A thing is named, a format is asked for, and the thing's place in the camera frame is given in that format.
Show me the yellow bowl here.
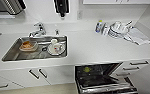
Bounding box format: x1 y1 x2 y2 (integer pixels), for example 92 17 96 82
83 66 92 74

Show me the stainless steel dishwasher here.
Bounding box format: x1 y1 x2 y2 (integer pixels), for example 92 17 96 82
74 62 139 94

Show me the white cup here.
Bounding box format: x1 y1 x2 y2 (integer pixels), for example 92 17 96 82
47 38 66 56

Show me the blue dish soap bottle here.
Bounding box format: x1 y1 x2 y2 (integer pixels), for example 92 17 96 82
94 19 104 35

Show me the small clear glass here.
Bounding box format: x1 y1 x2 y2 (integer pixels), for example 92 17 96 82
102 22 110 36

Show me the chrome sink faucet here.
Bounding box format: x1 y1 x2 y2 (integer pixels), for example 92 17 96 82
28 22 47 38

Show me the orange bowl in sink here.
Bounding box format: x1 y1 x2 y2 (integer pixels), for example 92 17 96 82
19 39 39 53

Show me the stack of white dishes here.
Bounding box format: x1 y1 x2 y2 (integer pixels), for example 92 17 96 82
108 20 134 40

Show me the white dish cloth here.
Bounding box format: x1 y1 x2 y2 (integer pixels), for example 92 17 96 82
124 28 150 47

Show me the steel kitchen sink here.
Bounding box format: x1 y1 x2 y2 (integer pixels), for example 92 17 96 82
1 34 69 63

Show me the white drawer unit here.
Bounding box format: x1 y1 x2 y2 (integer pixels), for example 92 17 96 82
0 73 25 94
115 59 150 80

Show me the steel paper towel dispenser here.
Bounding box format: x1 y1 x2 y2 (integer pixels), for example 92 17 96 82
0 0 27 16

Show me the white wall outlet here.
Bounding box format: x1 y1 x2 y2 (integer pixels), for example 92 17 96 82
76 9 84 20

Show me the black wall soap dispenser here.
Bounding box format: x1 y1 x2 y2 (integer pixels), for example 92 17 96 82
53 0 71 18

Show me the white wall cabinet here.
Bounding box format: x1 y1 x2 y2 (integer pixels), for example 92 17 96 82
82 0 150 6

